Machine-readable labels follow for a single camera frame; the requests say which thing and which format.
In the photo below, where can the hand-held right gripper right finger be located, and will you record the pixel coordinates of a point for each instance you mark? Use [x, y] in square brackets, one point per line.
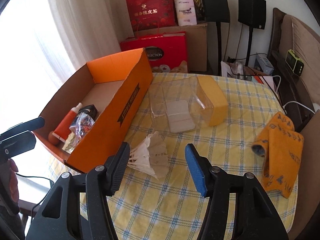
[197, 172]

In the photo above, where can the person's left hand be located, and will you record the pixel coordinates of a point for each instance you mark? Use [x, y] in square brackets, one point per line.
[14, 185]

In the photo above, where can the orange cardboard box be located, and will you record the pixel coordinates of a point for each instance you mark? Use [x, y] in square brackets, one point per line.
[130, 105]

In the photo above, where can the orange patterned towel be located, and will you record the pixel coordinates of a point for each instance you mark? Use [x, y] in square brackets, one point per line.
[277, 160]

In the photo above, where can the clear plastic bag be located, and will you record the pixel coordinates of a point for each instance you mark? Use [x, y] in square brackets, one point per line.
[235, 70]

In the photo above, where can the bag of colourful rubber bands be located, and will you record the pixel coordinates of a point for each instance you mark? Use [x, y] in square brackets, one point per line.
[83, 127]

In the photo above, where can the white curtain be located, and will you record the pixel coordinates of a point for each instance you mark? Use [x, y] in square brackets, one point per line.
[87, 17]

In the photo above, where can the yellow checked tablecloth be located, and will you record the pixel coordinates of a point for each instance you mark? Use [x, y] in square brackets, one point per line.
[225, 130]

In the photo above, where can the red gift bag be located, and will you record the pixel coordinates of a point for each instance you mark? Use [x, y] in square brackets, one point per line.
[150, 10]

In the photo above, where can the clear jar with yellow lid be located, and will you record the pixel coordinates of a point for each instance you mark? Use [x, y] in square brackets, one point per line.
[175, 100]

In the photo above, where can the large brown sofa cushion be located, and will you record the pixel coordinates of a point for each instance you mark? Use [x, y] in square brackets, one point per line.
[302, 37]

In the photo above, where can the brown carton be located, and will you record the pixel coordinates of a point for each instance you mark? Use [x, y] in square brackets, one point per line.
[196, 47]

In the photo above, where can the white paper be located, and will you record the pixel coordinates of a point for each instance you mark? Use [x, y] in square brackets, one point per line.
[268, 81]

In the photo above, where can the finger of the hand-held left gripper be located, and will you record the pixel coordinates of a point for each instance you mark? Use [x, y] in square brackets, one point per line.
[25, 126]
[20, 143]

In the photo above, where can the red gift box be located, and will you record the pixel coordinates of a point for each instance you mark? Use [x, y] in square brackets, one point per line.
[172, 47]

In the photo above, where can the brown cardboard box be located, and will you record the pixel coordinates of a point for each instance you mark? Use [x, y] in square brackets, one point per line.
[310, 167]

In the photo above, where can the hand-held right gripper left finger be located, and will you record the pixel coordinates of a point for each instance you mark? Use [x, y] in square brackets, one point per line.
[117, 170]

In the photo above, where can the gold foil packet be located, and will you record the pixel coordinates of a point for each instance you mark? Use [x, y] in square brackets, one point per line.
[70, 143]

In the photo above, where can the dark gold wrapping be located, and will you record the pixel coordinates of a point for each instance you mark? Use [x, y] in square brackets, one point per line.
[197, 2]

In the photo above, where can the black speaker stand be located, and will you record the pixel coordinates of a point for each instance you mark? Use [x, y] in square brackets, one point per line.
[249, 47]
[219, 47]

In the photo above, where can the grey box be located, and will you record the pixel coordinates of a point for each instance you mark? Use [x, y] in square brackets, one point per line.
[263, 64]

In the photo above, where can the white toilet paper pack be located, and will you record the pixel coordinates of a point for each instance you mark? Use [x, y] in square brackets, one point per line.
[185, 11]

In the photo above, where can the orange tube with white cap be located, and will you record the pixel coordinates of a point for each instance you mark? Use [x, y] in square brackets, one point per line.
[67, 122]

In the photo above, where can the green portable device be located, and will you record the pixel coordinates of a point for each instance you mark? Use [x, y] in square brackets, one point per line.
[295, 62]

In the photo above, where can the white feather shuttlecock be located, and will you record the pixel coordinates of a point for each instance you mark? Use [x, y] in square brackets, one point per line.
[150, 155]

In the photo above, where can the black speaker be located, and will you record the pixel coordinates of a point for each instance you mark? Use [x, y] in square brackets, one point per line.
[215, 5]
[251, 11]

